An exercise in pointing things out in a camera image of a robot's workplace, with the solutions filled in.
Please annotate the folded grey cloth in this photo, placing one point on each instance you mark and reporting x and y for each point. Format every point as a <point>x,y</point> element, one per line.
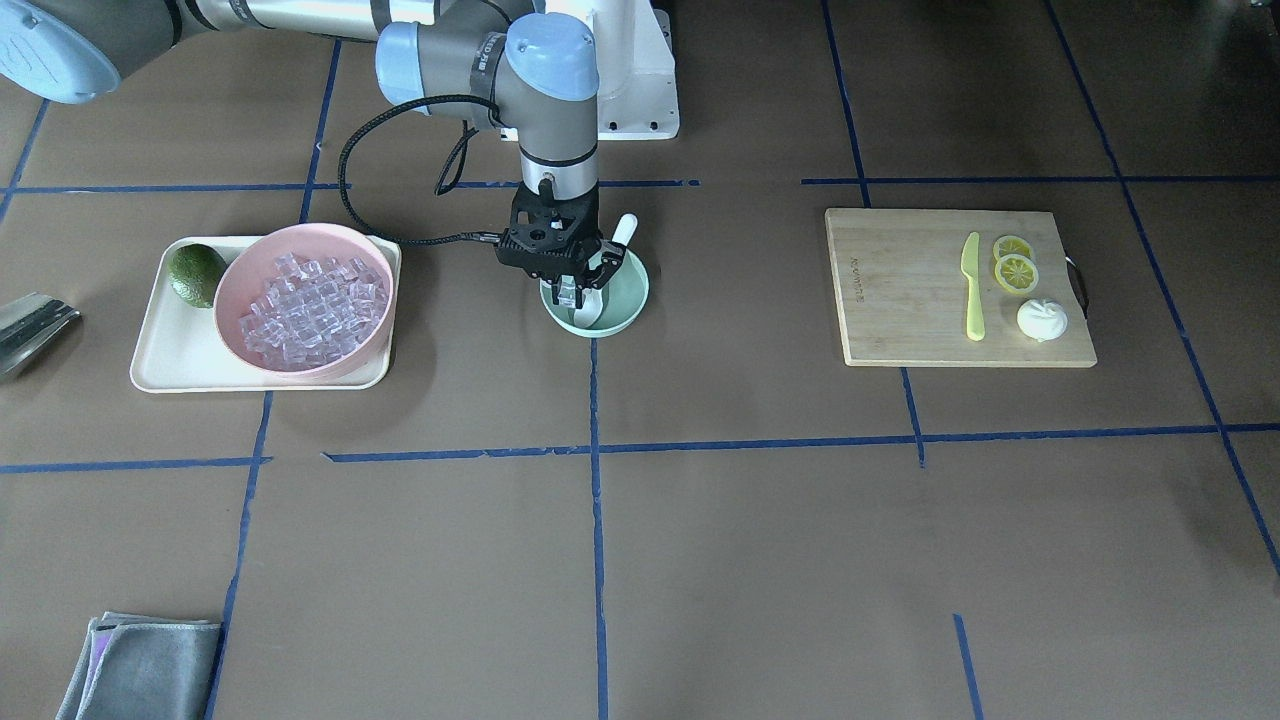
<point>140,667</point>

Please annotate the upper lemon slice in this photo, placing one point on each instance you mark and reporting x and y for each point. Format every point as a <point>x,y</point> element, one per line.
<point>1010,245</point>

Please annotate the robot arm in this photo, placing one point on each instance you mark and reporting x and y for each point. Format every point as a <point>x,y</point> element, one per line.
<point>492,64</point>

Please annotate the pile of clear ice cubes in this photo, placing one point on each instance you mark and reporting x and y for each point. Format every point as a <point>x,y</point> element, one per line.
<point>313,312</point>

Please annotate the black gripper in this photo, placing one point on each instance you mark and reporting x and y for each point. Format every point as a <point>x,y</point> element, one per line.
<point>609,262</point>

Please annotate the stainless steel ice scoop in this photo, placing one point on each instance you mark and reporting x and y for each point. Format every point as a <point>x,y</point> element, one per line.
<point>28,326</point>

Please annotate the green avocado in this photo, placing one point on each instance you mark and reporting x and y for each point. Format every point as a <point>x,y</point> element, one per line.
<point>194,273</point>

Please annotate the single clear ice cube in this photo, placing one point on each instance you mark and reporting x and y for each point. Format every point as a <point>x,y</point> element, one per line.
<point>570,295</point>

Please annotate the bamboo cutting board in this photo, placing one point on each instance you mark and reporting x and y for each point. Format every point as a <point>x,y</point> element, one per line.
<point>900,295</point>

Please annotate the lemon slice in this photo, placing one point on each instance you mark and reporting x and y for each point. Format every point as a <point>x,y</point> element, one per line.
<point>1010,245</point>
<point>1017,273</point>

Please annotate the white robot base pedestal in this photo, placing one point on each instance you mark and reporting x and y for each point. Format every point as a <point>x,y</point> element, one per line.
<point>640,80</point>

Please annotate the white plastic spoon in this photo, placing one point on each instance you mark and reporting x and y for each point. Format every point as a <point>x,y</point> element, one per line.
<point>622,235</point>

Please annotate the yellow plastic knife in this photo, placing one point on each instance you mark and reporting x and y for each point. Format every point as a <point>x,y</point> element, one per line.
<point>975,321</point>

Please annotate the pink bowl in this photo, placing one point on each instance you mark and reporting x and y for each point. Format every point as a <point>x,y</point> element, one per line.
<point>246,279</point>

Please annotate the mint green bowl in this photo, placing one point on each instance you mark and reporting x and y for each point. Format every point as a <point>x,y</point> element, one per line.
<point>623,299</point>

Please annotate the cream rectangular tray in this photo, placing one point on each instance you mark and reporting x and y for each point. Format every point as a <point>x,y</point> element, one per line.
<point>178,349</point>

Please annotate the lower lemon slice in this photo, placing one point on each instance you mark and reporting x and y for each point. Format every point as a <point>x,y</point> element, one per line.
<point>1017,273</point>

